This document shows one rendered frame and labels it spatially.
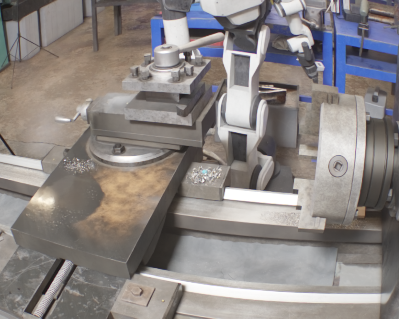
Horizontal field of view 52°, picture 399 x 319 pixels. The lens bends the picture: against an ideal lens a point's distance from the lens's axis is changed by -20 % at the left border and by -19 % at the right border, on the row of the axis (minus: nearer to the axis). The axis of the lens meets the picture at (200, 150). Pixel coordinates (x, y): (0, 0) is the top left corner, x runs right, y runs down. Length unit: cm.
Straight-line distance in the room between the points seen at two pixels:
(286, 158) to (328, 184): 217
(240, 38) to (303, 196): 120
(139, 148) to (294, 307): 58
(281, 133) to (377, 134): 220
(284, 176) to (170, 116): 143
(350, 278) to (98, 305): 63
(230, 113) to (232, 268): 98
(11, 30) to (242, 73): 400
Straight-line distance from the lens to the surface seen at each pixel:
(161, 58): 112
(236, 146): 215
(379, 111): 297
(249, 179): 217
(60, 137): 340
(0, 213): 150
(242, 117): 201
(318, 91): 81
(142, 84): 110
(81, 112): 129
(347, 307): 95
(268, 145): 240
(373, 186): 83
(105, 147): 123
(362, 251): 124
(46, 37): 585
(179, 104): 108
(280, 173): 250
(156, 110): 112
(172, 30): 174
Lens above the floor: 156
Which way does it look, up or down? 31 degrees down
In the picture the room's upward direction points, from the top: 3 degrees counter-clockwise
